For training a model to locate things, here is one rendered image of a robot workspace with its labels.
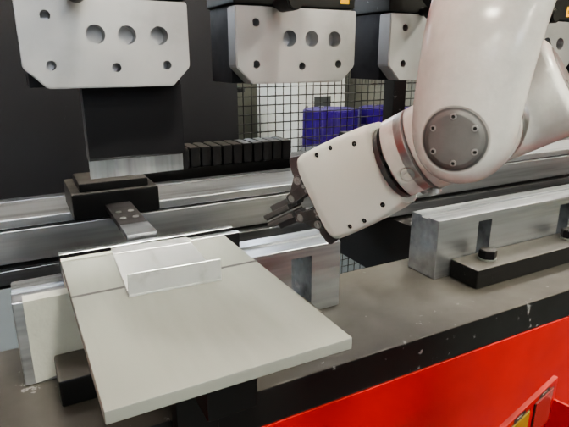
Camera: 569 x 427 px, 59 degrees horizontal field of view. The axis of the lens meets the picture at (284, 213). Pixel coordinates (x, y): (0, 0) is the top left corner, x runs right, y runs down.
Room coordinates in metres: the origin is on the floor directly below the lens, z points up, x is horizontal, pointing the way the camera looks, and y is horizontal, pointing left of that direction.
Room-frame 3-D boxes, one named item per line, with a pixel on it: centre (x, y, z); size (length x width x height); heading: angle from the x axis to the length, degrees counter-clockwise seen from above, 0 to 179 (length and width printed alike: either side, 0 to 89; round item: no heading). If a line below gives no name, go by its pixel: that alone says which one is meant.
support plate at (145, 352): (0.41, 0.09, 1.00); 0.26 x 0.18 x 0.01; 28
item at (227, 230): (0.55, 0.15, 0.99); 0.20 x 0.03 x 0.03; 118
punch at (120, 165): (0.54, 0.16, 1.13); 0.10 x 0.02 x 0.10; 118
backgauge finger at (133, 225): (0.68, 0.23, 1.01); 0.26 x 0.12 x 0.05; 28
